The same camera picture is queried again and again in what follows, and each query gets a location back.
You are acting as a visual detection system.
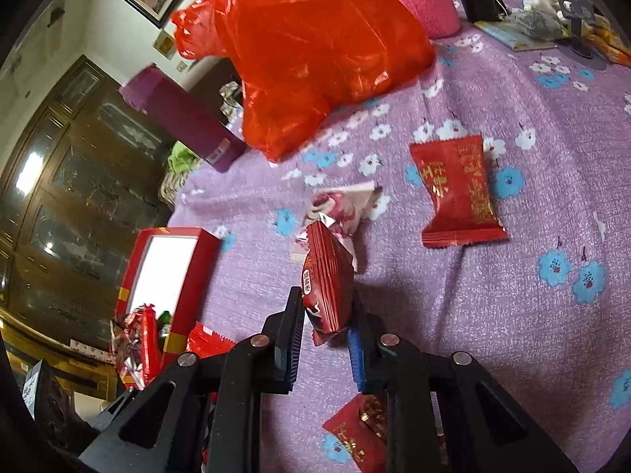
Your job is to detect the dark wooden cabinet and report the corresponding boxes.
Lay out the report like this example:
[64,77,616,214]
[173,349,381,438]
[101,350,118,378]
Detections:
[1,57,173,394]

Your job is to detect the orange yellow snack packs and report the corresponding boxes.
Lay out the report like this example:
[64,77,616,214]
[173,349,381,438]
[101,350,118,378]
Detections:
[582,14,631,67]

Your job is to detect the green cloth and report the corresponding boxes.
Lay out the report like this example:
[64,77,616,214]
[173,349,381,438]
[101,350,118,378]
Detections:
[167,141,200,174]

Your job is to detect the purple phone stand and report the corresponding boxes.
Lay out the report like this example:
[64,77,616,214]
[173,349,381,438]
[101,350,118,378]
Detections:
[557,0,607,71]

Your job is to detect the red gift box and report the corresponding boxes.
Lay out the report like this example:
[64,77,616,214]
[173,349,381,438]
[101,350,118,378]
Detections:
[110,227,221,389]

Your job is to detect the red gold snack bag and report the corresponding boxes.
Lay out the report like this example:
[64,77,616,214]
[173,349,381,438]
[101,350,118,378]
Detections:
[322,394,387,473]

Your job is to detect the purple thermos bottle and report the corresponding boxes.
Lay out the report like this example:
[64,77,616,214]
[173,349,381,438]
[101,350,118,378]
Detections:
[119,64,246,173]

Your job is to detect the long red biscuit pack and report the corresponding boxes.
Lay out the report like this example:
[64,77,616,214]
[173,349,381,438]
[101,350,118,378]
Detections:
[124,304,161,390]

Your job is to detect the large red flat packet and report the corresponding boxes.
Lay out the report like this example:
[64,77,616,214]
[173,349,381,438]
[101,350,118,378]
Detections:
[186,322,235,359]

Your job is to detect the grey plastic pouch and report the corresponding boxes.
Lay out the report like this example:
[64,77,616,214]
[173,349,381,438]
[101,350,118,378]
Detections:
[504,9,569,42]

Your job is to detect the red plastic bag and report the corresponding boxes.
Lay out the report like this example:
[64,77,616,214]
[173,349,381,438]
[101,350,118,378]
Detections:
[171,0,435,161]

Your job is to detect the pink bear snack packet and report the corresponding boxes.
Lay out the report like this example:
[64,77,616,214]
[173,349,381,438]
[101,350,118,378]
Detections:
[290,182,379,271]

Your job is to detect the blue booklet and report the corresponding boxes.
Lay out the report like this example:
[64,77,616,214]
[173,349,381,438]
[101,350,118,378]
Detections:
[474,20,556,51]

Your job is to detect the black charger box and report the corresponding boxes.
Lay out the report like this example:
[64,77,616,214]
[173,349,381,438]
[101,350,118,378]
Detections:
[460,0,505,24]

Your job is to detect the purple floral tablecloth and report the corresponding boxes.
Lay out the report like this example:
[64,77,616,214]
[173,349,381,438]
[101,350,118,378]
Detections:
[171,25,630,472]

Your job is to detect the green snack packet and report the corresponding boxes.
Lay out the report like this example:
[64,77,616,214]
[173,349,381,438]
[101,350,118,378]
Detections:
[157,311,172,337]

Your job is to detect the red jujube snack packet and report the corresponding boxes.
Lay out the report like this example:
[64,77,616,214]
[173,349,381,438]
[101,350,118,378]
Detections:
[410,134,509,249]

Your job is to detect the red flower snack packet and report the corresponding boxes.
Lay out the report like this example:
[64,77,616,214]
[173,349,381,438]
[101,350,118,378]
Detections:
[302,221,355,346]

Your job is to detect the white tissue wad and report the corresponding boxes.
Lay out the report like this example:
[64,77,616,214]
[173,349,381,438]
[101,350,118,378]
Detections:
[522,0,565,19]

